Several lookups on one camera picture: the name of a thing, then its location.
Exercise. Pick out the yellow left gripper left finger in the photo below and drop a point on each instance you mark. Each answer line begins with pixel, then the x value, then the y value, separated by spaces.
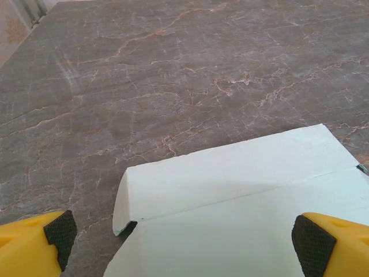
pixel 23 248

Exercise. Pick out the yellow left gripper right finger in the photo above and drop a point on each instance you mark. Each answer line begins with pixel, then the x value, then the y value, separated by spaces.
pixel 351 251

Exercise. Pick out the teal paper box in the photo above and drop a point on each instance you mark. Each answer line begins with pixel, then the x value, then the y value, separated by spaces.
pixel 230 187

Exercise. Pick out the aluminium frame post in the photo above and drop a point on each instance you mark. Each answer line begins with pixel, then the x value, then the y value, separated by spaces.
pixel 40 8

